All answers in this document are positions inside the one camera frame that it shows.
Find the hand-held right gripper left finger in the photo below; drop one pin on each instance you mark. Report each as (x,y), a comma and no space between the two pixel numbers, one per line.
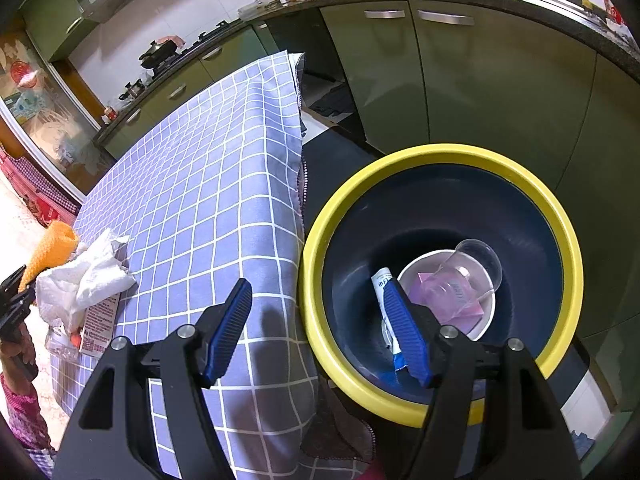
(227,330)

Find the white tissue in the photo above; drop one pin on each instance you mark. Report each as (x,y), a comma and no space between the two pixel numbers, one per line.
(85,280)

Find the blue checked tablecloth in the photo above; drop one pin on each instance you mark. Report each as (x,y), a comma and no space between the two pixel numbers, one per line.
(200,185)

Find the yellow rimmed trash bin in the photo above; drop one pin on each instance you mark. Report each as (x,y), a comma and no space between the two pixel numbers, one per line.
(350,280)

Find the sliding door with poster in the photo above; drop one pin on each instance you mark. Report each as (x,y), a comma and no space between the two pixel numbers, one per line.
(45,110)

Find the small steel pot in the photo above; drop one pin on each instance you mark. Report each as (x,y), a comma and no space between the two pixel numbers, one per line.
(132,91)

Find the green upper kitchen cabinets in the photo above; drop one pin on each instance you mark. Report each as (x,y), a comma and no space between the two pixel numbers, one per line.
(50,20)

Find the crumpled white wrapper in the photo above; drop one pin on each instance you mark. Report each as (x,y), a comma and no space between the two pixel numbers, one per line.
(617,35)

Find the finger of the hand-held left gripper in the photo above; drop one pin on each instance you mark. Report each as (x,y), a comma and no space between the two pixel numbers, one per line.
(20,305)
(12,280)

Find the black floor mat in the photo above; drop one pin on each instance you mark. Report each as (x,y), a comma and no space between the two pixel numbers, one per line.
(335,102)

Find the purple cardboard box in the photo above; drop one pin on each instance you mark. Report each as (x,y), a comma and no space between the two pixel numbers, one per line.
(450,310)

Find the orange waffle sponge cloth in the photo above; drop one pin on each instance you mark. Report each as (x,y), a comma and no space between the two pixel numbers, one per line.
(52,247)

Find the black gas stove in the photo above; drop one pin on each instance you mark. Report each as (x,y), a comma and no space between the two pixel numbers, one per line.
(200,42)

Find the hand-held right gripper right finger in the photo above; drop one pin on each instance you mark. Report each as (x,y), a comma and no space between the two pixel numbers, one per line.
(407,330)

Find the red and white carton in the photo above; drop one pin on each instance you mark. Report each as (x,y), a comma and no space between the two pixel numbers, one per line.
(100,322)

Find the clear plastic cup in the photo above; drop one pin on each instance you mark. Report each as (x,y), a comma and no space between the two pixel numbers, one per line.
(475,265)

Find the black wok with lid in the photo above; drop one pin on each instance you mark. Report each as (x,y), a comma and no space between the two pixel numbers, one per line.
(157,52)

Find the clear food container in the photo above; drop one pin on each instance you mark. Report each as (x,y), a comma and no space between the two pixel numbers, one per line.
(252,10)

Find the red paper bucket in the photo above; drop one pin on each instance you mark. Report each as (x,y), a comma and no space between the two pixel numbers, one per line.
(415,272)

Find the clear plastic wrapper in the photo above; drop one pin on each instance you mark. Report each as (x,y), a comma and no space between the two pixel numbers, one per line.
(60,345)

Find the red checked apron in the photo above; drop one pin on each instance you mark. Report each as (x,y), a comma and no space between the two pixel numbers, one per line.
(30,190)

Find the person's left forearm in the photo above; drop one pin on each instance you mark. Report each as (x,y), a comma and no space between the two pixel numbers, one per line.
(22,410)

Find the white tube with blue cap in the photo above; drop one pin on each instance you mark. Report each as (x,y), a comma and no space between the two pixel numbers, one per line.
(382,290)

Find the person's left hand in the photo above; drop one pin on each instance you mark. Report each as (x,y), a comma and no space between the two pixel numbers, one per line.
(12,355)

